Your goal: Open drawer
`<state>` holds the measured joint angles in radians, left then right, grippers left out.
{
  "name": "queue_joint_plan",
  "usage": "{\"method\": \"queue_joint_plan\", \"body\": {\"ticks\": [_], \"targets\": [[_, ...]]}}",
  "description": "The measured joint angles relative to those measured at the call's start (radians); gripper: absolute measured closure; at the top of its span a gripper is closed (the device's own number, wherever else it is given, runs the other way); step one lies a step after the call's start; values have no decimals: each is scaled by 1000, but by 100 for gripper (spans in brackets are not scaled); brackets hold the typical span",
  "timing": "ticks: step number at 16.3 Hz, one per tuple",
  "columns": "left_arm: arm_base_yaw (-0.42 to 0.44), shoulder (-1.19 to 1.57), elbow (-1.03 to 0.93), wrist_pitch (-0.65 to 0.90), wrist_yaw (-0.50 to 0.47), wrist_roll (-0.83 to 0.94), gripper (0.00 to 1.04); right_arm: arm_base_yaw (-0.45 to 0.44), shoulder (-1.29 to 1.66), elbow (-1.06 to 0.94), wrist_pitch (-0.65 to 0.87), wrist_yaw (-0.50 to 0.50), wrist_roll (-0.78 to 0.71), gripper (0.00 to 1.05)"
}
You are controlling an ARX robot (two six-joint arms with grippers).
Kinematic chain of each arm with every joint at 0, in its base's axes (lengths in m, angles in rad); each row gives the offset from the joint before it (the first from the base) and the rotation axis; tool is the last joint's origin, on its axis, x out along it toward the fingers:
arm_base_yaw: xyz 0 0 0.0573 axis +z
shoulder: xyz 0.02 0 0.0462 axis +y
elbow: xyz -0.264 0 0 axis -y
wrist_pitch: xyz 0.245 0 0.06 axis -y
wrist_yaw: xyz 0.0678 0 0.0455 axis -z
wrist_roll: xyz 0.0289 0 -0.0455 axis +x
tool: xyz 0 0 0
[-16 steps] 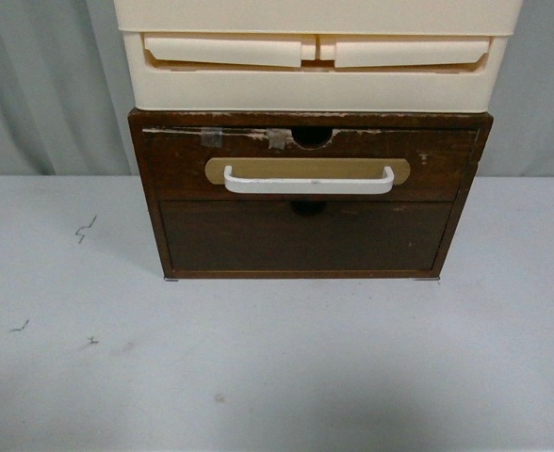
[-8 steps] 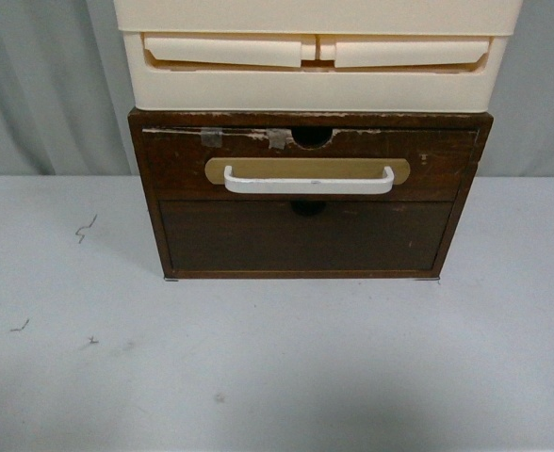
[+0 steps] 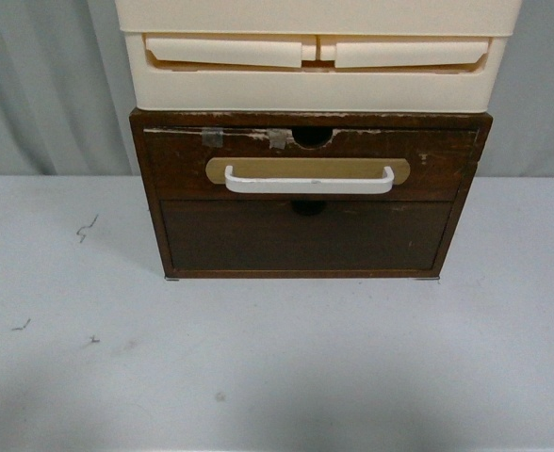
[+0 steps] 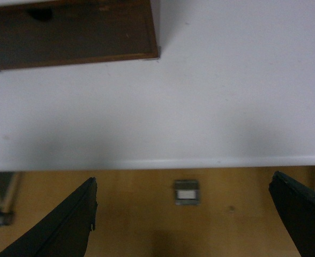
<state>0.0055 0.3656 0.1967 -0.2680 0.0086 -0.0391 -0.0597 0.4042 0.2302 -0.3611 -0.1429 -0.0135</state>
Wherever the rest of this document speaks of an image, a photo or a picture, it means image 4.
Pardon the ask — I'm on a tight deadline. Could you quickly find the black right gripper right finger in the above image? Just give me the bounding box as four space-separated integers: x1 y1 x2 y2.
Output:
268 171 315 256

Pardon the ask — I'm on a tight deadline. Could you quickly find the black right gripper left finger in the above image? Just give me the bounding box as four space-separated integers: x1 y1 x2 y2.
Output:
0 177 98 256

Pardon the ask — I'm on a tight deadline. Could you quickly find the dark brown wooden drawer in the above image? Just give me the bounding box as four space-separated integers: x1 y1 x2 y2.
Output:
0 1 159 70

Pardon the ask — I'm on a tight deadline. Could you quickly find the metal floor outlet box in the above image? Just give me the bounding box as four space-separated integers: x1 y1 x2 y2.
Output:
173 179 200 206

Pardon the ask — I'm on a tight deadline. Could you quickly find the grey metal foot bracket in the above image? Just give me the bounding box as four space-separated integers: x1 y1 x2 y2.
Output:
0 211 14 226

